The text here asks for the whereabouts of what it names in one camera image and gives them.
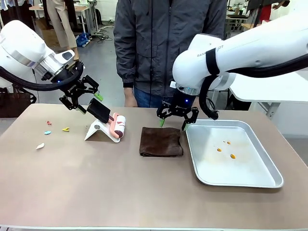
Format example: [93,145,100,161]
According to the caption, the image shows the large white table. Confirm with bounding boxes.
[228,71,308,118]

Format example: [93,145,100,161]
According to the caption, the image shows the wooden desk white legs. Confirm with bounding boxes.
[28,4,99,34]

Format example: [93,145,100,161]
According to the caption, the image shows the black tripod pole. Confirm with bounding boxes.
[255,0,263,25]

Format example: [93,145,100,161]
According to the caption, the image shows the person right hand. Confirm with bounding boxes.
[124,87,138,107]

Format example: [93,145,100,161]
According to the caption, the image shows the blue jeans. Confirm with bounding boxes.
[133,87,176,108]

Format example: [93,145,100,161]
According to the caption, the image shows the pink lint roller black grip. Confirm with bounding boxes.
[86,98,127,140]

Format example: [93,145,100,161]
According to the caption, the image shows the white folded stand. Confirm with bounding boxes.
[84,119,121,143]

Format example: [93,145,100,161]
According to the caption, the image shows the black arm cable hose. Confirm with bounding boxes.
[0,61,84,91]
[199,54,308,120]

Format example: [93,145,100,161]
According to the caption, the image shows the person right forearm grey sleeve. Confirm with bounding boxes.
[115,40,135,89]

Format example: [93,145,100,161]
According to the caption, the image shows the blue plastic bag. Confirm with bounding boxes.
[76,32,91,48]

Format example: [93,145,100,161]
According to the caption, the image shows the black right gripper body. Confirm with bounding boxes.
[167,92,196,115]

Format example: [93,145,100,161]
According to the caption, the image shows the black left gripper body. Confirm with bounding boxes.
[57,71,85,100]

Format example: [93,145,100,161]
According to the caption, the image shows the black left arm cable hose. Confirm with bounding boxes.
[0,61,84,91]

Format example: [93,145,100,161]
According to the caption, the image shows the person in black clothes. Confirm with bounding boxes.
[0,0,37,32]

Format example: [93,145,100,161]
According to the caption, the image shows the person in red top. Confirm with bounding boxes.
[259,0,291,25]

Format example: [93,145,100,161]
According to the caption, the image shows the brown cloth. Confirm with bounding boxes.
[139,127,184,158]

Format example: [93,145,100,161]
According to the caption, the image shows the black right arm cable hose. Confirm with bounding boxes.
[199,54,308,120]

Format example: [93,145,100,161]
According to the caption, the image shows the silver metal tray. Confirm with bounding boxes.
[184,119,284,189]

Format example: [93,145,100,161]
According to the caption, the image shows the wooden workbench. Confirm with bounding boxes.
[240,23,256,32]

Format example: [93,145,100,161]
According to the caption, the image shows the person in beige trousers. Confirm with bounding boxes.
[46,0,80,61]

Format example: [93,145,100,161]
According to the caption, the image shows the tangled floor cables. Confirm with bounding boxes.
[92,25,115,44]

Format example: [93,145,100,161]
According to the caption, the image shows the person in grey jacket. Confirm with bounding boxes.
[113,0,228,98]

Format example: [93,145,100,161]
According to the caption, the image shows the black strap on arm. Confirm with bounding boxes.
[205,48,221,76]

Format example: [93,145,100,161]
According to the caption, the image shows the brown cardboard box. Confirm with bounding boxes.
[36,18,61,48]

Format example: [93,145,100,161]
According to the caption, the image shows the black earphone cable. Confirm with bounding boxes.
[149,0,155,106]

